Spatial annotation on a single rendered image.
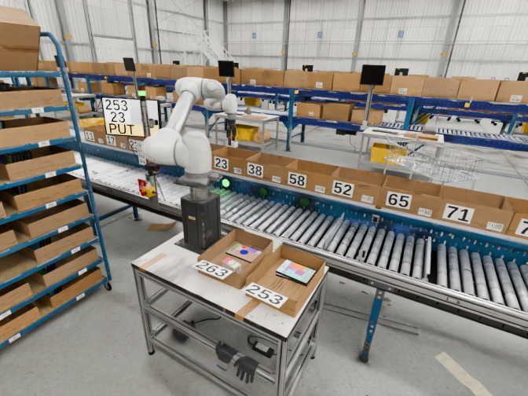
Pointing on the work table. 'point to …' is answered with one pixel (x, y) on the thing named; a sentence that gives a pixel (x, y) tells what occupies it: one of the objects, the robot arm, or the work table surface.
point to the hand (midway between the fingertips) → (231, 141)
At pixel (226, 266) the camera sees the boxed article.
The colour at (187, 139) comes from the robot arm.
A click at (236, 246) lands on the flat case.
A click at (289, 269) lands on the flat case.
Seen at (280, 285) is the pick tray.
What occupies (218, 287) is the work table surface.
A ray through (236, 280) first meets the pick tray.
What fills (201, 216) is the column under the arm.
